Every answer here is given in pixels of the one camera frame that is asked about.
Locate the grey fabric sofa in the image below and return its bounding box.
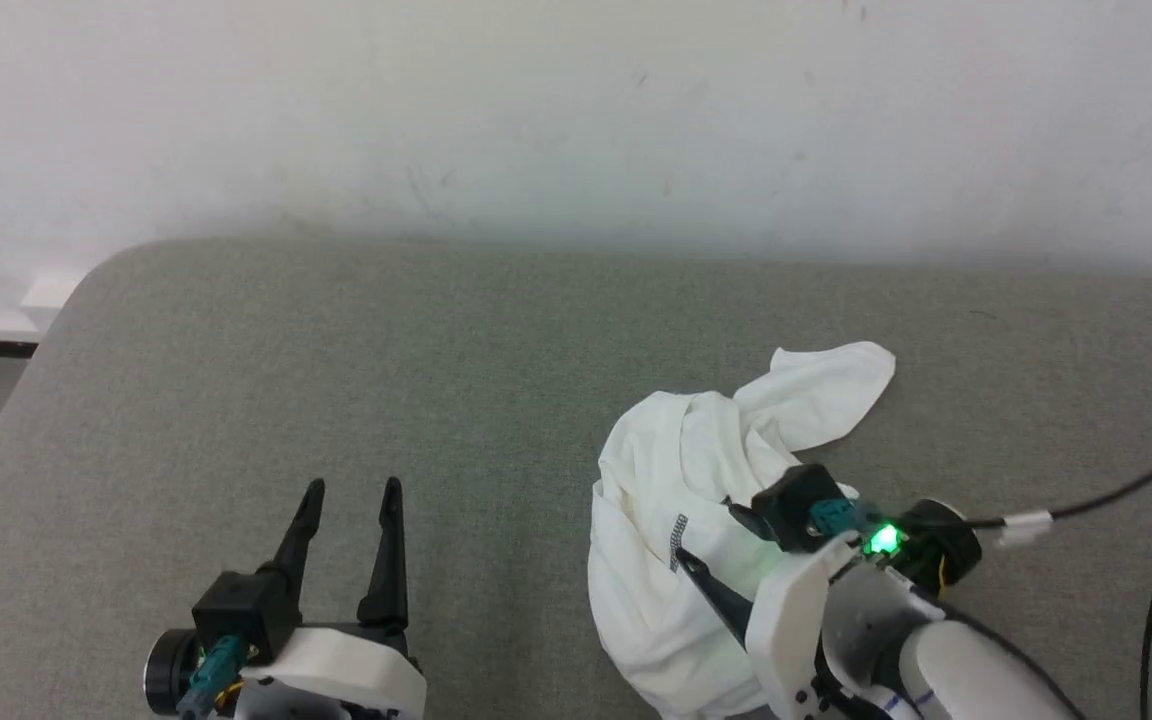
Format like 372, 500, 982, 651
0, 236, 1152, 720

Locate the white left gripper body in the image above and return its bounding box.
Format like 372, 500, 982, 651
144, 625, 428, 720

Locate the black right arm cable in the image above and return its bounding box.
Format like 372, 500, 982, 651
941, 465, 1152, 707

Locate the white t-shirt garment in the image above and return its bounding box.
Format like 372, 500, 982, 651
586, 341, 898, 720

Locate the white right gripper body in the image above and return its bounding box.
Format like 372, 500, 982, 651
744, 498, 983, 720

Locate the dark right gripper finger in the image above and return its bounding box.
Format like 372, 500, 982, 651
721, 498, 779, 543
674, 548, 759, 647

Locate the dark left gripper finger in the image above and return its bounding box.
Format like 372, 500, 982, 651
356, 476, 409, 633
258, 478, 327, 603

